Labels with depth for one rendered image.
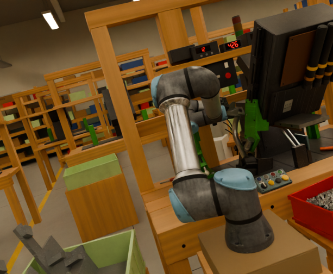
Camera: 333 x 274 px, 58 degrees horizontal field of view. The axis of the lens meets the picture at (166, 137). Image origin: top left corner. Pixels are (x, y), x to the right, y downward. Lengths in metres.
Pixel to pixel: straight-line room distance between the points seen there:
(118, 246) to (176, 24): 1.23
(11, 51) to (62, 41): 1.70
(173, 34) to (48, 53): 9.88
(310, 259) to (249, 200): 0.23
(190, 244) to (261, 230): 0.44
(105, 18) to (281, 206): 1.30
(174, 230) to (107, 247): 0.27
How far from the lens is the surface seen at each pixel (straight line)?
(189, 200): 0.93
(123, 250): 1.28
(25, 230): 1.13
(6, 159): 11.30
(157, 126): 1.87
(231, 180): 0.90
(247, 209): 0.94
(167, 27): 1.83
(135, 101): 8.30
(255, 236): 0.97
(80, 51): 11.46
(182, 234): 1.31
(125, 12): 1.81
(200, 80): 1.08
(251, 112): 1.60
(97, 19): 1.80
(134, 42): 11.59
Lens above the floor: 1.48
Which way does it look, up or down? 10 degrees down
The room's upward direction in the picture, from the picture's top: 16 degrees counter-clockwise
